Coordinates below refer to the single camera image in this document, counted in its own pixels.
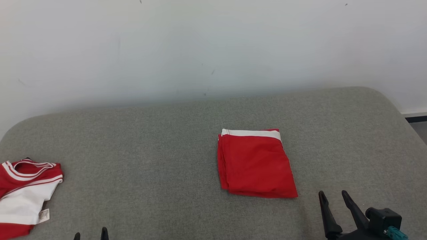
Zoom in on red and white jersey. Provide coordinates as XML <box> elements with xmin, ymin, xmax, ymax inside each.
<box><xmin>0</xmin><ymin>158</ymin><xmax>63</xmax><ymax>240</ymax></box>

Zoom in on dark baseboard strip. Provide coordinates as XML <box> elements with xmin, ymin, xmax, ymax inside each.
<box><xmin>402</xmin><ymin>111</ymin><xmax>427</xmax><ymax>123</ymax></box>

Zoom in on grey fabric sofa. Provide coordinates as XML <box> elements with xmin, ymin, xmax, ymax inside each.
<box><xmin>0</xmin><ymin>87</ymin><xmax>427</xmax><ymax>240</ymax></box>

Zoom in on red shorts with white trim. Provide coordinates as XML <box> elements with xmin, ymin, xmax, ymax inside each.
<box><xmin>217</xmin><ymin>128</ymin><xmax>299</xmax><ymax>199</ymax></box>

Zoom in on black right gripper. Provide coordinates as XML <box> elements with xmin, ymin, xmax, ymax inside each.
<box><xmin>318</xmin><ymin>190</ymin><xmax>385</xmax><ymax>240</ymax></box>

